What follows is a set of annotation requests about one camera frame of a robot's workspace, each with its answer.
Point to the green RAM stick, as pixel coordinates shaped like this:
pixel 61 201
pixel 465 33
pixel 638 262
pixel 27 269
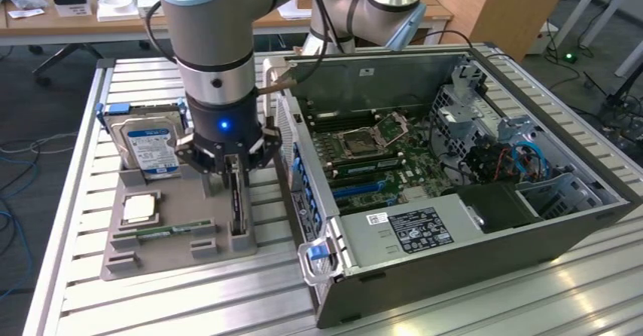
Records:
pixel 166 230

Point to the perforated metal cage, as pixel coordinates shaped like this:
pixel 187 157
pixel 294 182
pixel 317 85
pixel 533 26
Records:
pixel 462 125

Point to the silver drive bracket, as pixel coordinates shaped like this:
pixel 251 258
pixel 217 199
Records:
pixel 518 129

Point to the silver CPU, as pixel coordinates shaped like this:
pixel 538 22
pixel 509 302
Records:
pixel 141 208

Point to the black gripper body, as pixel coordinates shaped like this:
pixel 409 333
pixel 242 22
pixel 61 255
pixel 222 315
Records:
pixel 226 125

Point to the hard disk in blue carrier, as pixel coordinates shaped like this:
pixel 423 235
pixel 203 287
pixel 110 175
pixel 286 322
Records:
pixel 146 147

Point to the silver disk bay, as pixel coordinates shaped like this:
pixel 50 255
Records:
pixel 568 196

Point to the open grey PC case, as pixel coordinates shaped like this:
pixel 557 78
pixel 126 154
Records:
pixel 453 283

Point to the white tape roll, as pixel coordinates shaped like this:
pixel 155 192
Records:
pixel 105 4

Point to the grey parts rack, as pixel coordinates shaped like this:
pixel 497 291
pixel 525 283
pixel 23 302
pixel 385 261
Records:
pixel 177 208

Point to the blue expansion slot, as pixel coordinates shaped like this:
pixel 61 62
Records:
pixel 357 191

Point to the white desk frame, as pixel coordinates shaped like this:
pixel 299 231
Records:
pixel 630 63

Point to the green motherboard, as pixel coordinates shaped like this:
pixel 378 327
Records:
pixel 422 170

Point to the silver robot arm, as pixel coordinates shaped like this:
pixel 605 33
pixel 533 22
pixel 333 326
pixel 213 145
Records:
pixel 211 49

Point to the graphics card with black fan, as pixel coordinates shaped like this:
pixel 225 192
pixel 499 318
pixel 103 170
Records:
pixel 237 208

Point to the white socket box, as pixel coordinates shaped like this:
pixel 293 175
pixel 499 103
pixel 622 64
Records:
pixel 542 44

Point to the black stand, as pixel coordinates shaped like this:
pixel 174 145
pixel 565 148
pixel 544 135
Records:
pixel 616 100

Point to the silver socket cover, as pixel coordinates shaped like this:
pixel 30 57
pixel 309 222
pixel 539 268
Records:
pixel 391 129

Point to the CPU socket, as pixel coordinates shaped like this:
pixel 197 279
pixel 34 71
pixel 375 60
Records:
pixel 359 145

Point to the device with green light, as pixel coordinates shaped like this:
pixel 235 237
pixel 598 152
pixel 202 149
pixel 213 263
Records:
pixel 569 56

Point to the silver chipset heatsink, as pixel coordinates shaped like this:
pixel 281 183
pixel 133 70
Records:
pixel 414 194

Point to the black and white box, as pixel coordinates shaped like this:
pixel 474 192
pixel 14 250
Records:
pixel 70 10

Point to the wooden cabinet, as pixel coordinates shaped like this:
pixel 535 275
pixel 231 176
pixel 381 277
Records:
pixel 502 12

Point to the flat white box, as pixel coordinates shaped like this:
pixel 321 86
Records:
pixel 121 16

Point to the silver power supply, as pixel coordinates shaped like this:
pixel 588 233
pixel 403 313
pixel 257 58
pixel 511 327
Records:
pixel 367 238

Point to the white cube box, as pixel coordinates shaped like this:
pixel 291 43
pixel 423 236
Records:
pixel 143 10

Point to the blue release latch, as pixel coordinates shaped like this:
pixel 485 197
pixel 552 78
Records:
pixel 317 254

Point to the black chair base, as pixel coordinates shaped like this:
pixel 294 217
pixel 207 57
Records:
pixel 55 61

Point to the stack of white papers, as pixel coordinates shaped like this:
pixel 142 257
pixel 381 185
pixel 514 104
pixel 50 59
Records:
pixel 294 12

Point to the white card pink print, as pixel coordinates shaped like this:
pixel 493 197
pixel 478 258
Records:
pixel 26 13

